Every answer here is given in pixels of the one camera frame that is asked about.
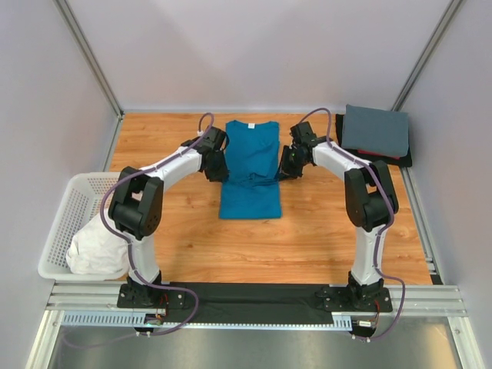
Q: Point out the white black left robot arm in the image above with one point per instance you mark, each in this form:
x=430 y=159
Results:
x=136 y=211

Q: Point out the blue t shirt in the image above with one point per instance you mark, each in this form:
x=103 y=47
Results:
x=252 y=190

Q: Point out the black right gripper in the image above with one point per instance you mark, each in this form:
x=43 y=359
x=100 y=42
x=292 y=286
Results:
x=285 y=171

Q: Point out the aluminium corner post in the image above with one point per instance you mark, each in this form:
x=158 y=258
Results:
x=436 y=36
x=81 y=40

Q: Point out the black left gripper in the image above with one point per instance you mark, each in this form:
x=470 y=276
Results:
x=223 y=173

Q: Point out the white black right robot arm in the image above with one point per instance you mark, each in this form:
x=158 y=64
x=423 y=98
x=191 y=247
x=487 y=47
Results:
x=370 y=202

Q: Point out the left aluminium corner post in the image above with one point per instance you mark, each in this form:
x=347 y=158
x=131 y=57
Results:
x=81 y=40

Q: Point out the white t shirt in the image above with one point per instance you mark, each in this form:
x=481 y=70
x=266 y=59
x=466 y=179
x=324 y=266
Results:
x=95 y=250

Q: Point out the slotted grey cable duct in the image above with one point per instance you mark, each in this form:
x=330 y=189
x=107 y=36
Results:
x=143 y=320

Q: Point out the right aluminium corner post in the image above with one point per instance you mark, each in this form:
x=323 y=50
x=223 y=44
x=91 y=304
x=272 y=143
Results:
x=436 y=36

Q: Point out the white plastic laundry basket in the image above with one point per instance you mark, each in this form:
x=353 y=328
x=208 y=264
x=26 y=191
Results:
x=79 y=204

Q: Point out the folded red t shirt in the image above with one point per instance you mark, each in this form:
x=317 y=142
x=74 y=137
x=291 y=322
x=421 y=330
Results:
x=362 y=152

